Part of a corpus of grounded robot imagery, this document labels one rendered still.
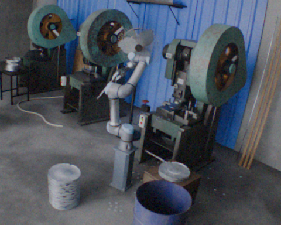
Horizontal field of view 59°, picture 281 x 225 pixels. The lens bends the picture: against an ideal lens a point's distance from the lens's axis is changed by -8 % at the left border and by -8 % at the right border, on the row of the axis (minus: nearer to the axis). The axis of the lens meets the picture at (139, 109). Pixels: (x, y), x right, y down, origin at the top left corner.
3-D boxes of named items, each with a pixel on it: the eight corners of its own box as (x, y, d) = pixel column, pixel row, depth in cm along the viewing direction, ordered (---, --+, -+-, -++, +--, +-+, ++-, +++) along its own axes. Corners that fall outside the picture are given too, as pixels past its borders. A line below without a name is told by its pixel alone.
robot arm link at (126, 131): (129, 142, 253) (130, 129, 248) (116, 138, 258) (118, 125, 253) (134, 138, 263) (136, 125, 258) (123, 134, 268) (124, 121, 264)
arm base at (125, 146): (128, 153, 254) (129, 143, 251) (115, 147, 260) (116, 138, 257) (136, 147, 267) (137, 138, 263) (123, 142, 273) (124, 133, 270)
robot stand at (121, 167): (124, 192, 267) (129, 154, 252) (109, 185, 275) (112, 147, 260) (133, 184, 283) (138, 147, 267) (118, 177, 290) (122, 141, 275)
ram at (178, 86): (181, 99, 288) (185, 72, 278) (170, 95, 297) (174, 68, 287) (189, 96, 300) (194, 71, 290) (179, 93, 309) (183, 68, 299)
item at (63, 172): (72, 186, 216) (72, 185, 215) (42, 177, 220) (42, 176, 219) (85, 169, 243) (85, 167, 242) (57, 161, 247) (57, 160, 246)
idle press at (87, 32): (82, 133, 381) (91, 6, 322) (51, 110, 445) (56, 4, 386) (154, 115, 485) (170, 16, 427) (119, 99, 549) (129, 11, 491)
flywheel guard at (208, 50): (199, 113, 242) (216, 21, 214) (174, 104, 259) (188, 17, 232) (242, 98, 314) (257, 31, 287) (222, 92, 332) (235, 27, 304)
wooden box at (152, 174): (167, 221, 233) (175, 191, 222) (139, 199, 259) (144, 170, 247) (194, 204, 260) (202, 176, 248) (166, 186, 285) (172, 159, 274)
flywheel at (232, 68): (213, 49, 213) (249, 22, 250) (193, 44, 226) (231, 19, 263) (214, 118, 256) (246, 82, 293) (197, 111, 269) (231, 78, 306)
